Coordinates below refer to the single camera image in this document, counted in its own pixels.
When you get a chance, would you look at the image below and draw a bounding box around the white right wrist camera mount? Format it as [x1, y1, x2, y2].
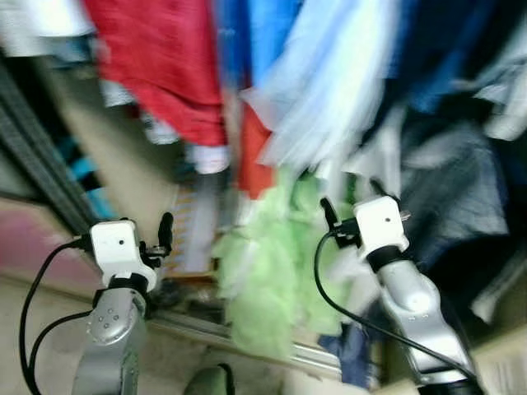
[352, 195, 411, 256]

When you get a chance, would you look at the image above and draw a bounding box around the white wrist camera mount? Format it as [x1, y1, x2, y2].
[352, 195, 411, 256]
[88, 219, 159, 290]

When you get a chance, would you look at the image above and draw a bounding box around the orange-red hanging garment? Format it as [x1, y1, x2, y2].
[236, 103, 277, 200]

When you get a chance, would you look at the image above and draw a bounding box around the tan striped cloth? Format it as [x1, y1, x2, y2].
[169, 183, 222, 285]

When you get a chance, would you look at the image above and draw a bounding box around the pale blue hanging garment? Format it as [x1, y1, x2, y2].
[241, 0, 417, 174]

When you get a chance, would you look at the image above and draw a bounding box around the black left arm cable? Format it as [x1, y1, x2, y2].
[18, 235, 104, 395]

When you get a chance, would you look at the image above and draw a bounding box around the dark grey hanging garment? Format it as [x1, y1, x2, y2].
[394, 123, 513, 277]

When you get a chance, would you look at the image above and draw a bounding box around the metal wardrobe floor track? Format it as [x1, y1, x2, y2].
[144, 309, 347, 381]

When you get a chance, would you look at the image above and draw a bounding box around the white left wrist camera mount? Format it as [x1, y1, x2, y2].
[88, 219, 159, 290]

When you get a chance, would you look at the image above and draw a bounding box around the dark navy hanging garment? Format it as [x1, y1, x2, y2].
[375, 0, 527, 132]

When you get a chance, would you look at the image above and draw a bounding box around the pale grey hanging garment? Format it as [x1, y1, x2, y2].
[473, 45, 527, 142]

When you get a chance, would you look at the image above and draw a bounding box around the white hanging garment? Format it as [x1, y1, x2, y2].
[0, 0, 98, 60]

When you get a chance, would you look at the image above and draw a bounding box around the blue denim cloth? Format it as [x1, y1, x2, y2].
[319, 323, 384, 389]

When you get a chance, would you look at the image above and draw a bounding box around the bright blue hanging garment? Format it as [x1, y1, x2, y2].
[216, 0, 304, 93]

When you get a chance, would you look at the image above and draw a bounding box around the light green fuzzy garment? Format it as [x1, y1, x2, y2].
[212, 169, 367, 360]

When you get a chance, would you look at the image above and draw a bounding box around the red hanging garment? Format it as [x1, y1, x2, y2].
[81, 0, 229, 149]

